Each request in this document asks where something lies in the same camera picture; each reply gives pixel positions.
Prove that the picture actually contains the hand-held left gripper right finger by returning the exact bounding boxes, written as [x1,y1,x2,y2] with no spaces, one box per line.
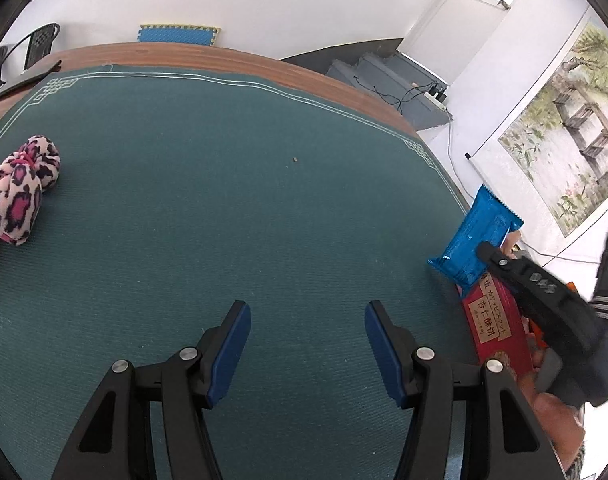
[365,300,565,480]

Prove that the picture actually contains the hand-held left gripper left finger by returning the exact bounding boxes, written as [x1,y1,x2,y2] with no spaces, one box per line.
[51,300,252,480]

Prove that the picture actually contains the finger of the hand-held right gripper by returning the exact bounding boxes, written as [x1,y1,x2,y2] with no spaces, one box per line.
[476,241,608,356]

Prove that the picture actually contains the red cardboard box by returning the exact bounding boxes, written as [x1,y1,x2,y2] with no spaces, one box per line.
[459,272,535,378]

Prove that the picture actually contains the blue snack packet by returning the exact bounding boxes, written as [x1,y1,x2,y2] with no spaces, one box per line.
[428,185,524,301]

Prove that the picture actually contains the person's right forearm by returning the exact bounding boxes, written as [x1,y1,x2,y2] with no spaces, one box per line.
[559,440,592,480]

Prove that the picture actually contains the person's right hand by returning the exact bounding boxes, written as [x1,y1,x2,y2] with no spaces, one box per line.
[531,391,586,467]

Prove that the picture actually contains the green table mat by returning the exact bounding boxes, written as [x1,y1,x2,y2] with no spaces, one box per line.
[0,62,567,480]

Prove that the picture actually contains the power strip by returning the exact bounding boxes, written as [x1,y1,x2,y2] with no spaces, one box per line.
[426,84,449,111]

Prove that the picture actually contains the pink leopard plush toy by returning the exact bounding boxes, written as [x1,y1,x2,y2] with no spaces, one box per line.
[0,135,62,247]

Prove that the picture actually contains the grey stairs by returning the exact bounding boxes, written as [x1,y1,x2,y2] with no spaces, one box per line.
[326,50,455,131]

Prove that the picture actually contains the blue yellow foam mat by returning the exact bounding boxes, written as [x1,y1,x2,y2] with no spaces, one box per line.
[136,23,223,48]

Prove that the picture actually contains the black laptop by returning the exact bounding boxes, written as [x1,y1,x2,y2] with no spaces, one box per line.
[0,60,63,101]

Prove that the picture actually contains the wall scroll painting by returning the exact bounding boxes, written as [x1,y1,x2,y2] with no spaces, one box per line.
[465,15,608,238]

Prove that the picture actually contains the black cable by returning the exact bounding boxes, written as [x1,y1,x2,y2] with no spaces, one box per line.
[354,75,447,111]

